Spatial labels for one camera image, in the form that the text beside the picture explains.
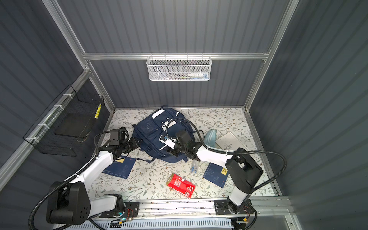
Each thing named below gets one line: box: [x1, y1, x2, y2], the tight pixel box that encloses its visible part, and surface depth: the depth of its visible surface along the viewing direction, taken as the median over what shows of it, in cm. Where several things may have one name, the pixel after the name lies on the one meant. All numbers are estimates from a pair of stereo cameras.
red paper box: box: [165, 172, 196, 199], surface depth 82 cm
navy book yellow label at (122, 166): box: [102, 155, 137, 180], surface depth 88 cm
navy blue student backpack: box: [132, 107, 196, 164], surface depth 101 cm
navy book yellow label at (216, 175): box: [202, 161, 229, 189], surface depth 86 cm
